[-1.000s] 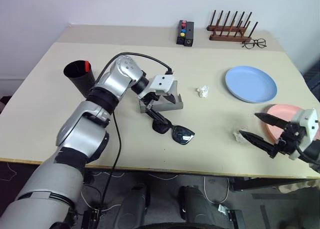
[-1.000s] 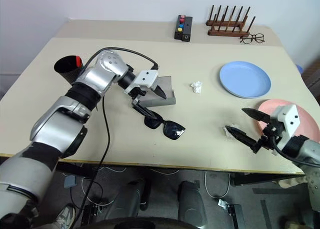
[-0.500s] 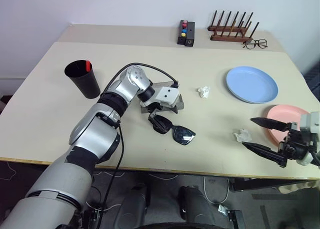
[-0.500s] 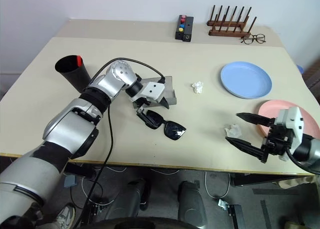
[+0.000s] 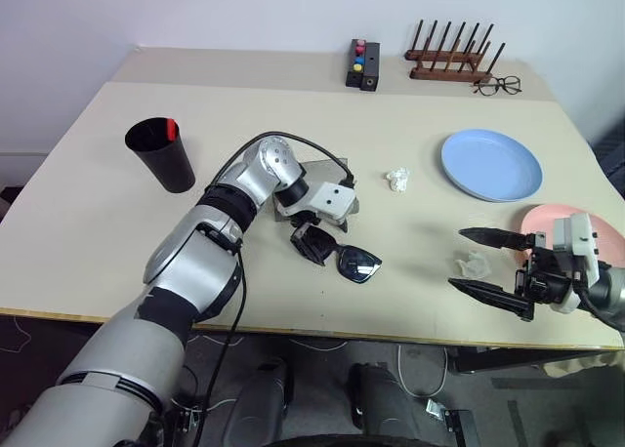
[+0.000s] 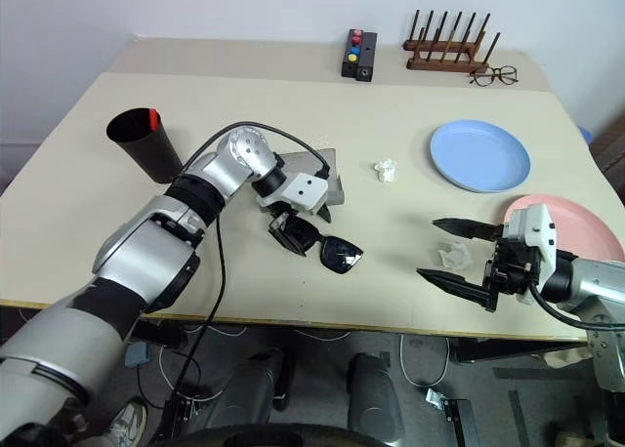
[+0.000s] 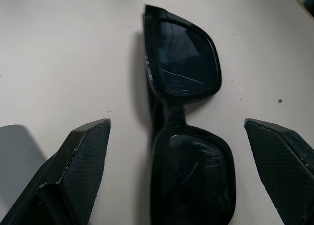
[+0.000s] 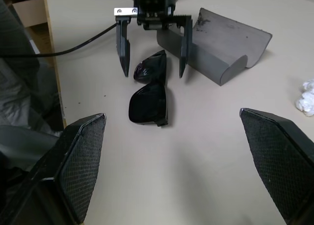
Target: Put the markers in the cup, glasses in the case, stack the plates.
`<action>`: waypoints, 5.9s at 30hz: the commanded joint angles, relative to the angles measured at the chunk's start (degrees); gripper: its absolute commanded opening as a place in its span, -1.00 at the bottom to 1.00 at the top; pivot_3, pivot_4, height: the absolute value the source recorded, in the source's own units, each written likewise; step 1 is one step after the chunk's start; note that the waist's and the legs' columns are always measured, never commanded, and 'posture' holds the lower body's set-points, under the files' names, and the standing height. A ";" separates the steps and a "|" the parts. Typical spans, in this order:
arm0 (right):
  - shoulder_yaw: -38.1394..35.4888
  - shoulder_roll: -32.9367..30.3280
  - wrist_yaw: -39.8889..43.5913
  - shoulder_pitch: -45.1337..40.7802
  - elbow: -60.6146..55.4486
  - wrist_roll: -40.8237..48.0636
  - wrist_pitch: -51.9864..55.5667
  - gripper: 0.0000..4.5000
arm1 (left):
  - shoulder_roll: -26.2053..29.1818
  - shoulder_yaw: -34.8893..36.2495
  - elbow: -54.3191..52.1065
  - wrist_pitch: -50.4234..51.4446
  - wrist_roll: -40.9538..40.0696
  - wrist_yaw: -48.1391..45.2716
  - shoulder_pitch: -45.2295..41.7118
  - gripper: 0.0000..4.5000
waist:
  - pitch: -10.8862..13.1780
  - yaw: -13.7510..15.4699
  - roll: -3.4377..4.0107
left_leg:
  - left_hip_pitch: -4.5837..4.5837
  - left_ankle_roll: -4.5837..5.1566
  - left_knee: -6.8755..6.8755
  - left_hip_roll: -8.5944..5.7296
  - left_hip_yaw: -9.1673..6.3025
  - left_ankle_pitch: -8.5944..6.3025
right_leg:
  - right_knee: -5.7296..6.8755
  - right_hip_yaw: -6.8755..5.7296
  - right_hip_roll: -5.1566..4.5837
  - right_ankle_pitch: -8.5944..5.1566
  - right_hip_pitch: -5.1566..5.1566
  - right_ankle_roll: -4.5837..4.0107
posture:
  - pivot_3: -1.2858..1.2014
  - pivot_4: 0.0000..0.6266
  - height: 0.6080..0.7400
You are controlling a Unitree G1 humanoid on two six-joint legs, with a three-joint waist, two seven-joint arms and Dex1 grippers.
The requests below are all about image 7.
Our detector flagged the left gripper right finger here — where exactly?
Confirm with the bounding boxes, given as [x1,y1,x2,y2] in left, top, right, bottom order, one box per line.
[243,118,314,225]

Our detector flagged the black sunglasses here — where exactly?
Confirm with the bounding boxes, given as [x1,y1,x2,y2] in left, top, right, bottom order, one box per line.
[140,4,237,225]

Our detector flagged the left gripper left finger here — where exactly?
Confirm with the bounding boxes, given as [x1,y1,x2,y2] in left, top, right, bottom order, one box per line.
[0,117,112,225]

